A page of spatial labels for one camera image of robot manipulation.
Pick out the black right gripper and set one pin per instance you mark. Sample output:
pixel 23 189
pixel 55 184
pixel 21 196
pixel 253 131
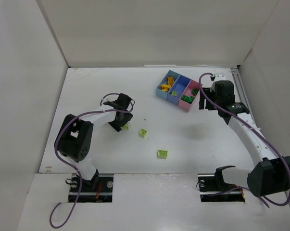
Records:
pixel 209 103

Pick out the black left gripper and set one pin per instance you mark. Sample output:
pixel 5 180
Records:
pixel 120 122

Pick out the green numbered lego cube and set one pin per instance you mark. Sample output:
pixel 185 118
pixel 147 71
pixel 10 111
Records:
pixel 195 91

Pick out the light green small lego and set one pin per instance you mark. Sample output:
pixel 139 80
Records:
pixel 143 133

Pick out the dark green lego brick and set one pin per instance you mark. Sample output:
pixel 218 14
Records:
pixel 191 99

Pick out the green lego plate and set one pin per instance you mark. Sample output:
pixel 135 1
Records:
pixel 185 98

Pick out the pale green lego tile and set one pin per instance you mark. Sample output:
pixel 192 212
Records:
pixel 174 93

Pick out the yellow rounded lego brick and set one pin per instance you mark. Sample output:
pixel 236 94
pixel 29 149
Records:
pixel 170 81

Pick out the light green studded lego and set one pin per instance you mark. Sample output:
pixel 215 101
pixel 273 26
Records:
pixel 162 153

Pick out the orange small lego brick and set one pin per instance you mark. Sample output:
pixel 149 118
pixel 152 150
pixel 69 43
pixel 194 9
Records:
pixel 165 86

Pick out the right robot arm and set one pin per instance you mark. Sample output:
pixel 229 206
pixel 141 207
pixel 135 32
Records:
pixel 271 171

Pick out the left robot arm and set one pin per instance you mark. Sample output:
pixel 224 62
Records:
pixel 72 144

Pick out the pink container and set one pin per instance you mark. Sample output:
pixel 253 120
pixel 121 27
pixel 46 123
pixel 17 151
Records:
pixel 192 85

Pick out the purple blue container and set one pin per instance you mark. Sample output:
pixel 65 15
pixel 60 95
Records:
pixel 179 85

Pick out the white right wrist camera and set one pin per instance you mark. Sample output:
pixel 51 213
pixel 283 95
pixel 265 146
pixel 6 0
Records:
pixel 217 77

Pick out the aluminium rail right side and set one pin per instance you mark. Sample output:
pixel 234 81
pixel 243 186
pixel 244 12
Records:
pixel 240 87

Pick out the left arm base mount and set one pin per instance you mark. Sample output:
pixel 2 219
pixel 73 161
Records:
pixel 98 191

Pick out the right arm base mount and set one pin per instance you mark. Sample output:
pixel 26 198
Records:
pixel 213 188

